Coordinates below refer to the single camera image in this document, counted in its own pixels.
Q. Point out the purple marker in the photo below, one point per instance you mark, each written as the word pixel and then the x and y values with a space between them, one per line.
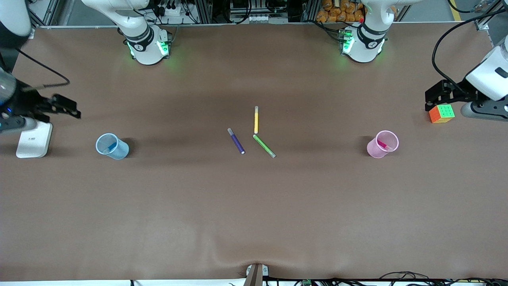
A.
pixel 236 142

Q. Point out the multicoloured puzzle cube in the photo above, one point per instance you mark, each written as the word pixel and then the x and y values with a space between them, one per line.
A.
pixel 444 112

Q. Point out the white connector block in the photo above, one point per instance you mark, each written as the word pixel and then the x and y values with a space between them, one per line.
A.
pixel 258 18

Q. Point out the orange packaged goods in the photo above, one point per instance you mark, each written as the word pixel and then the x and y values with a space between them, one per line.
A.
pixel 337 12

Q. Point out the pink plastic cup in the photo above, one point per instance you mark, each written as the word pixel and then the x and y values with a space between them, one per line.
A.
pixel 375 150

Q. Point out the white power strip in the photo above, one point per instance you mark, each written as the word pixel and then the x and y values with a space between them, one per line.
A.
pixel 174 11

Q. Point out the aluminium frame profile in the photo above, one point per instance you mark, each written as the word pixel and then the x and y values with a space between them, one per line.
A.
pixel 39 14
pixel 482 24

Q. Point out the blue plastic cup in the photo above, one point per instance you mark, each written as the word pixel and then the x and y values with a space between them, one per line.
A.
pixel 121 151

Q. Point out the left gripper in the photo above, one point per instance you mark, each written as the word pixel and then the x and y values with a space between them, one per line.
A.
pixel 461 93

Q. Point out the blue marker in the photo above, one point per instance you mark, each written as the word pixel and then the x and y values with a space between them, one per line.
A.
pixel 112 146

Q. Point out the green marker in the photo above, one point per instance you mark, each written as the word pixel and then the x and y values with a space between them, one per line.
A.
pixel 264 145

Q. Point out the pink marker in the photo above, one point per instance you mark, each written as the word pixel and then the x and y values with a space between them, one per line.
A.
pixel 381 143

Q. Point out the yellow marker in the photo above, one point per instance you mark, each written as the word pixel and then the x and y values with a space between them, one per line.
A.
pixel 256 121

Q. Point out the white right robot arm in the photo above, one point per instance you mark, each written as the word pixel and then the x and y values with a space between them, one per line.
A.
pixel 145 43

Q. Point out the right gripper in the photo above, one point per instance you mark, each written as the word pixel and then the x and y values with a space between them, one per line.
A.
pixel 28 104

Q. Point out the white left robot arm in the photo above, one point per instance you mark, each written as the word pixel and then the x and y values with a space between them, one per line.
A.
pixel 365 43

